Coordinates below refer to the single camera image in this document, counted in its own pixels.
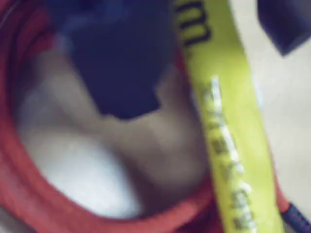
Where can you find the red bowl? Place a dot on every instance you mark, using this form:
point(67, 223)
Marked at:
point(22, 184)

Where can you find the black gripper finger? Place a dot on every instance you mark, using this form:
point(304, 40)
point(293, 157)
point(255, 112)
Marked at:
point(121, 60)
point(284, 24)

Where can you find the yellow instant coffee stick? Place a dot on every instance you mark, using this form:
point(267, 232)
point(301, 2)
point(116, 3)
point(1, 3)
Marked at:
point(226, 116)

